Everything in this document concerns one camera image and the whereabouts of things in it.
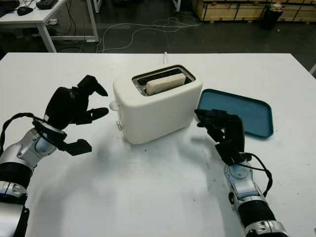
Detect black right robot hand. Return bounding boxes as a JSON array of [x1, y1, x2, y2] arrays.
[[194, 108, 245, 160]]

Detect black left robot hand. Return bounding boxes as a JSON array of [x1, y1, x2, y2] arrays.
[[45, 75, 109, 130]]

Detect blue plastic tray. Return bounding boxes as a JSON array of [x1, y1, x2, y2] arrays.
[[195, 88, 274, 138]]

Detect white two-slot toaster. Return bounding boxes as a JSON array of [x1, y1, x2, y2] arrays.
[[113, 64, 203, 145]]

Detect slice of bread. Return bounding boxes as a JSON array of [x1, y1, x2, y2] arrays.
[[146, 73, 186, 96]]

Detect white office desk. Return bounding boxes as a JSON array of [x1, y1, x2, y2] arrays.
[[0, 0, 101, 52]]

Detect black handheld device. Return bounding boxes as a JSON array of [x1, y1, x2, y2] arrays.
[[36, 0, 60, 10]]

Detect black computer mouse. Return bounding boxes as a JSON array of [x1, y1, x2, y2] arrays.
[[16, 6, 33, 16]]

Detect black trash bin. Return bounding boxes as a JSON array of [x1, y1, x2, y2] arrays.
[[261, 2, 282, 31]]

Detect black laptop keyboard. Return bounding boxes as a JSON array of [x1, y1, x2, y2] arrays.
[[0, 0, 20, 18]]

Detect wooden shipping crate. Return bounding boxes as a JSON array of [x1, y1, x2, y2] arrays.
[[192, 0, 269, 23], [278, 0, 316, 25]]

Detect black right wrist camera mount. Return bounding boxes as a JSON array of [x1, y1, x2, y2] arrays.
[[215, 139, 244, 165]]

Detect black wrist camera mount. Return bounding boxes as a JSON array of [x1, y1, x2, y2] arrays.
[[33, 117, 92, 156], [215, 139, 244, 165]]

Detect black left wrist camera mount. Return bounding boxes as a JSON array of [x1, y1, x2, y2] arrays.
[[33, 117, 92, 156]]

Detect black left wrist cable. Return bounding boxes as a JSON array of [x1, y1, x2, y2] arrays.
[[0, 113, 47, 151]]

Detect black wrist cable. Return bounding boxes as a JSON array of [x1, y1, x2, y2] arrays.
[[243, 152, 274, 198], [0, 113, 47, 151]]

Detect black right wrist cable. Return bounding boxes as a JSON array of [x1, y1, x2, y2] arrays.
[[243, 152, 274, 198]]

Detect black hanging desk cables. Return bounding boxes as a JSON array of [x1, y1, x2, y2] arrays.
[[65, 0, 84, 53]]

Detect white cable on floor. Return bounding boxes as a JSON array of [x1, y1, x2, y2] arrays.
[[96, 17, 203, 53]]

